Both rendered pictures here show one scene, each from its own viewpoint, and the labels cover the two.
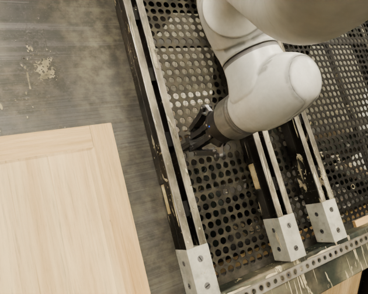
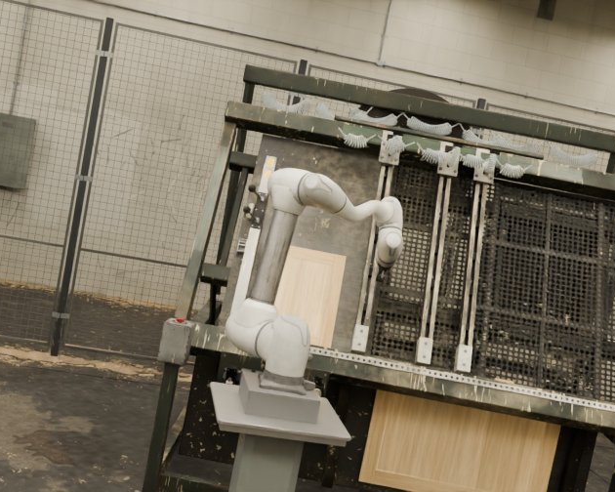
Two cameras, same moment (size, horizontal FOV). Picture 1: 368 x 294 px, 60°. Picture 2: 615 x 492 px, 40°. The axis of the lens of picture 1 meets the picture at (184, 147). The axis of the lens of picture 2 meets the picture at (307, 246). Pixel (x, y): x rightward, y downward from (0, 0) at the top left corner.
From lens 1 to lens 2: 3.35 m
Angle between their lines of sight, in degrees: 32
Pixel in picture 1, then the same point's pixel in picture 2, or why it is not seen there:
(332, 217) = (463, 355)
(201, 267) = (360, 335)
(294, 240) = (426, 352)
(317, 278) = (434, 384)
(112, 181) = (335, 282)
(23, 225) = (290, 285)
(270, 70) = (384, 234)
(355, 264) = (471, 393)
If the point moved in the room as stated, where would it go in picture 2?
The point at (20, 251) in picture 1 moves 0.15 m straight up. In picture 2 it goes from (285, 294) to (291, 263)
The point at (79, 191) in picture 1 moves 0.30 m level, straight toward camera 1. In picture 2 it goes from (318, 281) to (307, 287)
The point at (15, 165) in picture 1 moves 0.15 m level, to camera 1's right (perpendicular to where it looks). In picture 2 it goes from (296, 260) to (322, 266)
